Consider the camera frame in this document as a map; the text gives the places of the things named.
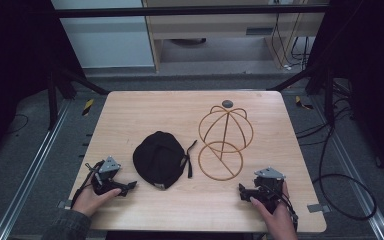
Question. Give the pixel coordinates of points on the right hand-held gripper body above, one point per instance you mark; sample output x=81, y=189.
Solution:
x=269, y=181

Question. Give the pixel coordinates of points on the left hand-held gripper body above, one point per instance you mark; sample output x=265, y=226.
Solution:
x=108, y=166

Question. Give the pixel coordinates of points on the black cap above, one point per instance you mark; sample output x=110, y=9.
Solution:
x=160, y=160

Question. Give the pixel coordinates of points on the person's left hand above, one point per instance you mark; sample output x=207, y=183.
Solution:
x=91, y=200

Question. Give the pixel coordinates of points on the person's right hand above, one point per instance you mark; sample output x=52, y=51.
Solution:
x=276, y=221

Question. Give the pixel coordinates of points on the yellow black tape strip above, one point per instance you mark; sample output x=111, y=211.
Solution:
x=87, y=107
x=301, y=103

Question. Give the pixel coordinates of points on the grey round table plug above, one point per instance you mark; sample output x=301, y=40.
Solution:
x=227, y=103

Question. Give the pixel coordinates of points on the white cabinet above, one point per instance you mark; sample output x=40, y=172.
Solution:
x=106, y=43

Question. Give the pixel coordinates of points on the black curtain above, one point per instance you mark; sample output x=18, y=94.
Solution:
x=13, y=66
x=370, y=66

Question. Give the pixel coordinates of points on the light wooden desk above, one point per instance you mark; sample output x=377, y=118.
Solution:
x=213, y=25

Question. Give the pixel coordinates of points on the grey metal table bracket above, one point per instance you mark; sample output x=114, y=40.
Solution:
x=64, y=204
x=318, y=208

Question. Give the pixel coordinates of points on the aluminium floor rail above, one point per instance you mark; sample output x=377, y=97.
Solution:
x=350, y=163
x=30, y=170

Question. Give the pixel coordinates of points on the black diagonal frame strut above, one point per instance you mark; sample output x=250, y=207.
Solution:
x=83, y=81
x=293, y=79

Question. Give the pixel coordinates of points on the black upright frame post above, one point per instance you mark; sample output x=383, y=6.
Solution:
x=329, y=96

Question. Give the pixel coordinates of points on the black horizontal frame bar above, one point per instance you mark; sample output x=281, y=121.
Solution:
x=180, y=11

